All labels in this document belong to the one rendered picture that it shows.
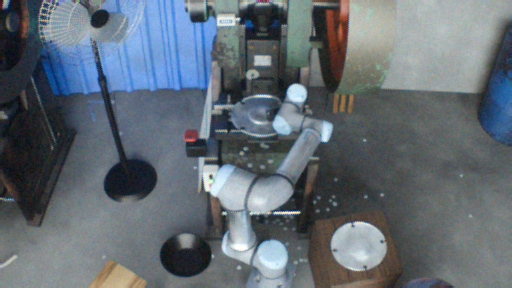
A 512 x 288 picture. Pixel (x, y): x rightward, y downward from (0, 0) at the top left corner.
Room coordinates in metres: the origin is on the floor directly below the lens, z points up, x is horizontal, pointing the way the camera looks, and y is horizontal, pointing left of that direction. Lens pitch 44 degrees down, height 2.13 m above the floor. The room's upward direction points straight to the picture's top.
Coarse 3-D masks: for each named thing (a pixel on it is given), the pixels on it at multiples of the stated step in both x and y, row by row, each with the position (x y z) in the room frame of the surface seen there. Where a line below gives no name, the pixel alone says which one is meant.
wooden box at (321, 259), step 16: (320, 224) 1.24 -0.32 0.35; (336, 224) 1.24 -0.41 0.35; (352, 224) 1.24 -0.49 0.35; (384, 224) 1.23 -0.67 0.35; (320, 240) 1.15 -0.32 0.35; (320, 256) 1.09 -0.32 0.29; (384, 256) 1.03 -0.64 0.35; (320, 272) 1.04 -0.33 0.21; (336, 272) 0.96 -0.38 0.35; (352, 272) 0.95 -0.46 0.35; (368, 272) 0.94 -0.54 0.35; (384, 272) 0.93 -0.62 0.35; (400, 272) 0.93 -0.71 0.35
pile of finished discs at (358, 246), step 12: (348, 228) 1.21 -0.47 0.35; (360, 228) 1.21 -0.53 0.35; (372, 228) 1.20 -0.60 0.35; (336, 240) 1.14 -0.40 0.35; (348, 240) 1.14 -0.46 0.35; (360, 240) 1.13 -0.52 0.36; (372, 240) 1.13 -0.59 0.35; (384, 240) 1.12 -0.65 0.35; (336, 252) 1.07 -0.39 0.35; (348, 252) 1.07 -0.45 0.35; (360, 252) 1.06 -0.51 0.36; (372, 252) 1.06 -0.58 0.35; (384, 252) 1.05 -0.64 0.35; (348, 264) 1.00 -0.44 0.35; (360, 264) 0.99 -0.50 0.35; (372, 264) 0.99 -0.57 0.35
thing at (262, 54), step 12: (252, 36) 1.65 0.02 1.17; (264, 36) 1.65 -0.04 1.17; (276, 36) 1.65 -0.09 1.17; (252, 48) 1.61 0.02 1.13; (264, 48) 1.61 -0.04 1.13; (276, 48) 1.62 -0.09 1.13; (252, 60) 1.61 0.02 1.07; (264, 60) 1.61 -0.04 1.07; (276, 60) 1.62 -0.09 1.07; (252, 72) 1.60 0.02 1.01; (264, 72) 1.61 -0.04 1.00; (276, 72) 1.62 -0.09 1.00; (252, 84) 1.58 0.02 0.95; (264, 84) 1.58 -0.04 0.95; (276, 84) 1.62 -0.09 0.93
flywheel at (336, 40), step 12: (348, 0) 1.64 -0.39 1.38; (324, 12) 1.99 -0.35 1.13; (336, 12) 1.71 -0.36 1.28; (348, 12) 1.62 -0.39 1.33; (336, 24) 1.84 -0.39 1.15; (348, 24) 1.61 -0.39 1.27; (336, 36) 1.81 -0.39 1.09; (336, 48) 1.76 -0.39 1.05; (336, 60) 1.67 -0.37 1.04; (336, 72) 1.58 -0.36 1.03
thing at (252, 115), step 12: (252, 96) 1.71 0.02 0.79; (264, 96) 1.71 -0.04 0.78; (240, 108) 1.62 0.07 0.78; (252, 108) 1.62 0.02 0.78; (264, 108) 1.61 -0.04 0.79; (240, 120) 1.53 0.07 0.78; (252, 120) 1.53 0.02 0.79; (264, 120) 1.53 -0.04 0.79; (252, 132) 1.45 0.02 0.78; (264, 132) 1.45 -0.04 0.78; (276, 132) 1.45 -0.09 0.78
